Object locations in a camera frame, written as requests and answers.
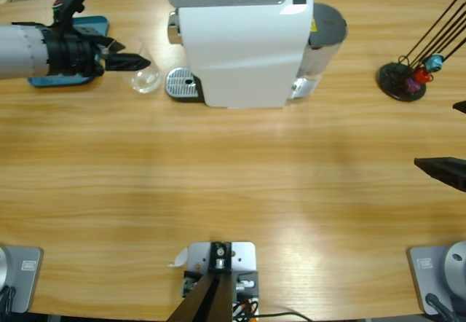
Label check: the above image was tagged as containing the white paper tag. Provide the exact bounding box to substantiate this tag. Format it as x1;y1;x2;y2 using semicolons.
167;247;189;269

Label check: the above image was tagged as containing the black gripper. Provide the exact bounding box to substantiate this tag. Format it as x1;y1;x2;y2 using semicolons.
42;23;152;79

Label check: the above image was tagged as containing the black capsule holder with rods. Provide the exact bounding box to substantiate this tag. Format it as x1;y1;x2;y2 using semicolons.
376;0;466;101

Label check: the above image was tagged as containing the orange and black cable bundle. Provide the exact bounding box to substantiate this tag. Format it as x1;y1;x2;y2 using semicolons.
232;297;260;322

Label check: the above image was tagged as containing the clear drinking glass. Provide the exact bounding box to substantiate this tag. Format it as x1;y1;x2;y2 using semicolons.
123;34;162;94

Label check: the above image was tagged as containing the dark camera mount post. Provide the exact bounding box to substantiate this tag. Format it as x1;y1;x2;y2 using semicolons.
167;240;234;322

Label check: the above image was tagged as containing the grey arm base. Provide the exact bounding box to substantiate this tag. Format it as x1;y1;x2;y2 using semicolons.
406;240;466;315
0;245;44;315

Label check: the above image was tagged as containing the red coffee capsule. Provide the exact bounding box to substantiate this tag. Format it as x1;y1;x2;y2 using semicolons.
414;67;434;85

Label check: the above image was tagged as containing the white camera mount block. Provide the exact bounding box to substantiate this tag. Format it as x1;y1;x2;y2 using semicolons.
176;240;258;322

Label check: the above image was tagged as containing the teal plastic serving tray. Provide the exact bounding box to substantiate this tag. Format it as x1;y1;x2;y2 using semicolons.
27;15;110;89

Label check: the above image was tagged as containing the thin black cable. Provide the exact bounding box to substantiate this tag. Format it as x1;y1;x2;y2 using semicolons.
254;311;314;322

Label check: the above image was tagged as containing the chrome and black drip tray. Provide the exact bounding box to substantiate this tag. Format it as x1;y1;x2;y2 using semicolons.
165;66;205;103

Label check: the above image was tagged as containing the black base cable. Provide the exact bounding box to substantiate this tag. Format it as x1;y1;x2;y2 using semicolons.
424;292;462;322
0;284;17;315

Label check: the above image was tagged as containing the white capsule coffee machine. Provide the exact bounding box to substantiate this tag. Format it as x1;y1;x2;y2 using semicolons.
167;0;314;111

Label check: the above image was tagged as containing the clear water tank dark lid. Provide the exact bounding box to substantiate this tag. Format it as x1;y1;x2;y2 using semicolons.
298;3;349;101

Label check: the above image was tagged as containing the blue coffee capsule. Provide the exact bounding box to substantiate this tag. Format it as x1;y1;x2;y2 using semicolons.
425;55;444;71

